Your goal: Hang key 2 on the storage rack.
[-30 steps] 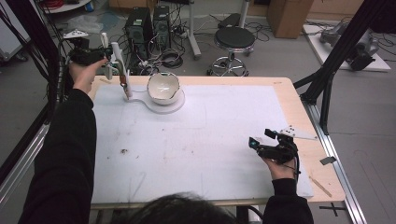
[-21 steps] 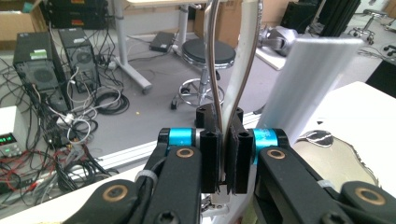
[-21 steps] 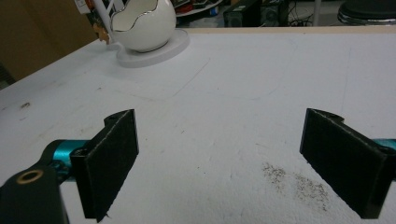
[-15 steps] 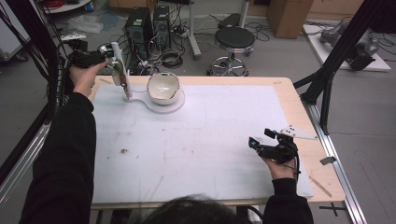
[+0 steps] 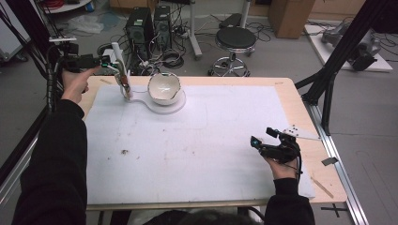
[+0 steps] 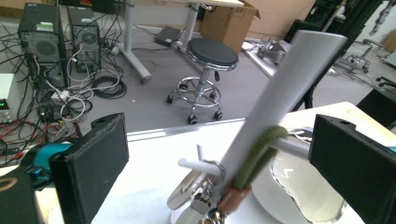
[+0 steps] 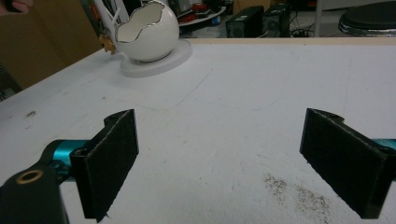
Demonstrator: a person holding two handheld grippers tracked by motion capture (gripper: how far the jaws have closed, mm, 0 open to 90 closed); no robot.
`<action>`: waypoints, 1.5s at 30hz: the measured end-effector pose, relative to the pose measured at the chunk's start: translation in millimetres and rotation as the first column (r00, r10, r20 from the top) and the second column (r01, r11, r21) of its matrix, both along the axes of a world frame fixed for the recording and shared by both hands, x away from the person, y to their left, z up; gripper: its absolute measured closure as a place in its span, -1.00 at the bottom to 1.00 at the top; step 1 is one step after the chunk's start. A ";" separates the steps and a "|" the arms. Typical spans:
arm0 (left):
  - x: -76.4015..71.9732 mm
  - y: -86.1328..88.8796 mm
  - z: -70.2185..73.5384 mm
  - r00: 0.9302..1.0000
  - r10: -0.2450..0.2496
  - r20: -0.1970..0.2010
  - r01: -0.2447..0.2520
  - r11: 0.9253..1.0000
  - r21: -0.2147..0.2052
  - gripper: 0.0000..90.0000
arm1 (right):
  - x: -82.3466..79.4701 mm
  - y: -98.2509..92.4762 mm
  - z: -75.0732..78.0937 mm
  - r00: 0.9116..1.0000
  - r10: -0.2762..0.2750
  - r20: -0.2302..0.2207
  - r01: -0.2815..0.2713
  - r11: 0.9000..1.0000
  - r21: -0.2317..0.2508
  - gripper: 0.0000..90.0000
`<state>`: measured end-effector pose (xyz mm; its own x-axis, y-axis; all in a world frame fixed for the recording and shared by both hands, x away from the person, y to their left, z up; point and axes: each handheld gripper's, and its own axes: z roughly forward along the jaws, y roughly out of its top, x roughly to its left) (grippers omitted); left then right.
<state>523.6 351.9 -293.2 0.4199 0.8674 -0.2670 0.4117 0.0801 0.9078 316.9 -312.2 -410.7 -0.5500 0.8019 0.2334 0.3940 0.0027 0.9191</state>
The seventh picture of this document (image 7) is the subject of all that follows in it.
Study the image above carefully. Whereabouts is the slim black computer tower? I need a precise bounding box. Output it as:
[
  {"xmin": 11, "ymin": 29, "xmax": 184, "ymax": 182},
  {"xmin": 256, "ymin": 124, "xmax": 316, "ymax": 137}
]
[{"xmin": 262, "ymin": 2, "xmax": 293, "ymax": 38}]

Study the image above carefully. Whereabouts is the white metal stand leg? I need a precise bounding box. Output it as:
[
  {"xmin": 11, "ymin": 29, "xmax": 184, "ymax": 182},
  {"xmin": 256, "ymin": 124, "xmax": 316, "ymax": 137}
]
[{"xmin": 313, "ymin": 0, "xmax": 325, "ymax": 38}]

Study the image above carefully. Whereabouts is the brown board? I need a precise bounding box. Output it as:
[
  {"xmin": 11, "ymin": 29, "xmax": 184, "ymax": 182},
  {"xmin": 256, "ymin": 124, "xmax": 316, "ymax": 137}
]
[{"xmin": 0, "ymin": 0, "xmax": 106, "ymax": 91}]

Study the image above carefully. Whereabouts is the white table mat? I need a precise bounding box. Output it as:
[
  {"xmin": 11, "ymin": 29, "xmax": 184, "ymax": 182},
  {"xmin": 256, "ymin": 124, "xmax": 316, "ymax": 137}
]
[{"xmin": 0, "ymin": 42, "xmax": 396, "ymax": 224}]

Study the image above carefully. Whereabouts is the brown charm keychain with cord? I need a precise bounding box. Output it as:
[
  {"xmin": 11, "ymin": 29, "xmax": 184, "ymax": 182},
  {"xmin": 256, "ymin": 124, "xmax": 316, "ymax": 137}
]
[{"xmin": 89, "ymin": 2, "xmax": 118, "ymax": 56}]

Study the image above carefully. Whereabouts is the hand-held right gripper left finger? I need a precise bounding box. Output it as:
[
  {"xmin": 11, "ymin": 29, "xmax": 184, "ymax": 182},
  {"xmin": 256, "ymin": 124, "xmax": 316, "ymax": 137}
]
[{"xmin": 69, "ymin": 108, "xmax": 140, "ymax": 224}]

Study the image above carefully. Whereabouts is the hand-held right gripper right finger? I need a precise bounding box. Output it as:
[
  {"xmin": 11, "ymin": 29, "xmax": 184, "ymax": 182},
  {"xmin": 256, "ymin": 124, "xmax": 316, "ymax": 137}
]
[{"xmin": 299, "ymin": 107, "xmax": 396, "ymax": 220}]

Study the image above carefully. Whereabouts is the round white table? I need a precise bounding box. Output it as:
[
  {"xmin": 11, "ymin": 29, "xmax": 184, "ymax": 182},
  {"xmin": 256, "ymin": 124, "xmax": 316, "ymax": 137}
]
[{"xmin": 177, "ymin": 2, "xmax": 228, "ymax": 28}]

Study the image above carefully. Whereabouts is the large black computer tower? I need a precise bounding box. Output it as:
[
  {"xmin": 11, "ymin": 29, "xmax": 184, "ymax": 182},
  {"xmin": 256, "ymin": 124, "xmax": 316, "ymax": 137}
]
[{"xmin": 225, "ymin": 5, "xmax": 265, "ymax": 39}]

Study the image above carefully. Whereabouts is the white stand with post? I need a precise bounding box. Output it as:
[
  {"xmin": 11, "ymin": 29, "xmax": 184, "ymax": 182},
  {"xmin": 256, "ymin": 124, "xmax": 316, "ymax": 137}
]
[{"xmin": 92, "ymin": 0, "xmax": 194, "ymax": 79}]

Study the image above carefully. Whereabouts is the white egg-shaped bowl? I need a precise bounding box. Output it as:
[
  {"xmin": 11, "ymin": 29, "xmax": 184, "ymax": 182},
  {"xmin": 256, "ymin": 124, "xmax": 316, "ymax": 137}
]
[{"xmin": 114, "ymin": 0, "xmax": 181, "ymax": 63}]

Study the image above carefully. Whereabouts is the black round stool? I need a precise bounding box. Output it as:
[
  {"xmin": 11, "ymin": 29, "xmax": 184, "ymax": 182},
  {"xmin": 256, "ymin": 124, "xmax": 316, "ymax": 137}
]
[{"xmin": 337, "ymin": 0, "xmax": 396, "ymax": 38}]

